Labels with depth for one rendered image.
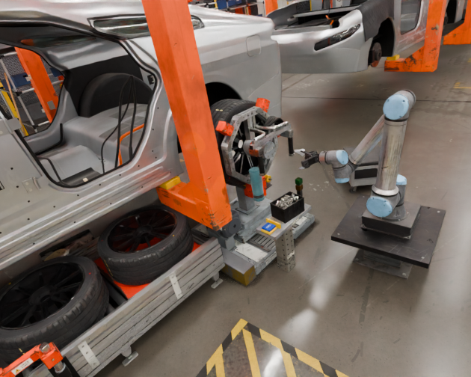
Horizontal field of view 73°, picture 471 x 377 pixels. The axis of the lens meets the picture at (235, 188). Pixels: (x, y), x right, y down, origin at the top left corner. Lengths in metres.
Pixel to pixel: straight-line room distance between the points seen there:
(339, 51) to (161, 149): 2.98
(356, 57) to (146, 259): 3.67
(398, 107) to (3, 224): 2.17
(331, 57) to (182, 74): 3.14
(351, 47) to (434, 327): 3.41
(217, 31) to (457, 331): 2.48
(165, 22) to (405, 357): 2.12
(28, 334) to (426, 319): 2.23
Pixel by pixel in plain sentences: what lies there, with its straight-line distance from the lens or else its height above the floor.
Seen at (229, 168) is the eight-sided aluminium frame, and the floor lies 0.78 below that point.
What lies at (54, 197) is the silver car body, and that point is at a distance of 2.14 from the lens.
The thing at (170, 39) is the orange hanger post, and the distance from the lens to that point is 1.72.
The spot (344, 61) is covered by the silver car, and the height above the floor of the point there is 0.91.
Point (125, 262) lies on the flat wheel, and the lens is 2.20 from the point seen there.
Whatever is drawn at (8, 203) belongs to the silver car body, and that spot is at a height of 1.07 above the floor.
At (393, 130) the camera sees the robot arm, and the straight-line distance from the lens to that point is 1.93.
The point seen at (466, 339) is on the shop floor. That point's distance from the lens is 2.33.
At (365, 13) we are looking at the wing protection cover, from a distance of 4.75.
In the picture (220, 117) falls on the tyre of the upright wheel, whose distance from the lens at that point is 2.28.
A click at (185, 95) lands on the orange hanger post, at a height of 1.42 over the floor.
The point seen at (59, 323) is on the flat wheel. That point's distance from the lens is 2.07.
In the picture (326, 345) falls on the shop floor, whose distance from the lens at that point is 2.14.
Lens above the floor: 1.79
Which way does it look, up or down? 30 degrees down
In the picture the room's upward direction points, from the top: 11 degrees counter-clockwise
